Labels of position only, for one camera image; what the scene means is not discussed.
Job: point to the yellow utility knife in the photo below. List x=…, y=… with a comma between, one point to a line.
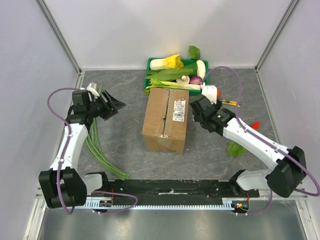
x=230, y=103

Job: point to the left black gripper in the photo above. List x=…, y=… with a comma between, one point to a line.
x=109, y=111

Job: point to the white green leek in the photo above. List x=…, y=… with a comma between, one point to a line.
x=193, y=89

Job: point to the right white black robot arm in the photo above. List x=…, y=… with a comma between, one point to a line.
x=283, y=173

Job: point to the green leaf behind tray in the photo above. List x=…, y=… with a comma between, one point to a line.
x=194, y=52

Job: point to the brown cardboard express box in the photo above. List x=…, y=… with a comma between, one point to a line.
x=165, y=122

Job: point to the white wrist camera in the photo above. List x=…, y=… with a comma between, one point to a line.
x=210, y=92
x=92, y=87

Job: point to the grey slotted cable duct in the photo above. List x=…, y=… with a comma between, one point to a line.
x=101, y=204

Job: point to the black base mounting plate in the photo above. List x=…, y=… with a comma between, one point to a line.
x=178, y=192

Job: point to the green plastic vegetable tray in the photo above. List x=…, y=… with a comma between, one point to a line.
x=185, y=62

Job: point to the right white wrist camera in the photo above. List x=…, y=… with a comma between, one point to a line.
x=210, y=92

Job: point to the green long beans bundle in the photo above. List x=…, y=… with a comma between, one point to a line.
x=93, y=145

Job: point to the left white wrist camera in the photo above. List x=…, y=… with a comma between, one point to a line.
x=92, y=87

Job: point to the napa cabbage with yellow leaves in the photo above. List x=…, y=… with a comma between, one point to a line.
x=170, y=62

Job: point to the purple onion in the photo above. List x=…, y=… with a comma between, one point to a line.
x=196, y=80

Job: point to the large green leaf vegetable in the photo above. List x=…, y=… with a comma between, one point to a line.
x=172, y=73

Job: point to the white mushroom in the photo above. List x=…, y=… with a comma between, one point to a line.
x=185, y=79

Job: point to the loose green lettuce leaf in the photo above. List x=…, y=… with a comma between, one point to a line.
x=235, y=149

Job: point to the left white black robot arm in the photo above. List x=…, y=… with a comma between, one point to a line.
x=61, y=185

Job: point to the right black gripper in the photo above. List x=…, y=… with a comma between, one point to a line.
x=200, y=110

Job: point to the orange carrot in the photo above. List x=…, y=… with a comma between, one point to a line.
x=256, y=125

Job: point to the white radish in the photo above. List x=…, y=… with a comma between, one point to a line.
x=201, y=69

